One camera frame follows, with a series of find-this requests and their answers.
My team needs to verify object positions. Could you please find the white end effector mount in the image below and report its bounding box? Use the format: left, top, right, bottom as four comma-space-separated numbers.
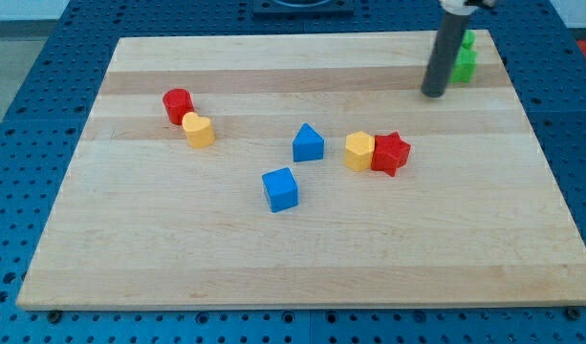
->
440, 0, 496, 14

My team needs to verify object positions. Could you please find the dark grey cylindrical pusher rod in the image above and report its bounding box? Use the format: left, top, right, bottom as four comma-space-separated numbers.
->
421, 11, 469, 97

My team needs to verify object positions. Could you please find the green star block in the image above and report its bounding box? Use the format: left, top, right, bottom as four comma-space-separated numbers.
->
449, 47, 478, 83

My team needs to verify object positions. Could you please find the green round block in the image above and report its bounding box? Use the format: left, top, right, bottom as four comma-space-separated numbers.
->
461, 30, 475, 50

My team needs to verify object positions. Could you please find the red star block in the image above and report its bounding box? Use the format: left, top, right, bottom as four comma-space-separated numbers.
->
370, 132, 411, 177

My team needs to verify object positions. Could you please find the yellow hexagon block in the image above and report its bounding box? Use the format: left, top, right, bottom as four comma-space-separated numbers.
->
344, 131, 375, 172

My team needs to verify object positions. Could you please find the blue triangle block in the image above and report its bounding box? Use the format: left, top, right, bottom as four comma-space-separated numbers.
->
293, 123, 325, 162

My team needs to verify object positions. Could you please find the wooden board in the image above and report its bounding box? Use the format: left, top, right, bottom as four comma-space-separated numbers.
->
17, 30, 586, 311

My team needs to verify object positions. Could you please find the blue cube block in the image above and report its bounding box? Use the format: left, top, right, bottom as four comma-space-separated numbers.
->
262, 167, 299, 213

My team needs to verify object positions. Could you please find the yellow heart block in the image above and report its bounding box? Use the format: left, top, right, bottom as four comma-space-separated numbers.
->
182, 112, 216, 149

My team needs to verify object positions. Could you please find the red cylinder block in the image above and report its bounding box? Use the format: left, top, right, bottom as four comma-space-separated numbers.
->
163, 88, 194, 125

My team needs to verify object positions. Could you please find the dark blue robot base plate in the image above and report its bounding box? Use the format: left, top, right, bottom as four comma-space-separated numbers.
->
250, 0, 356, 15

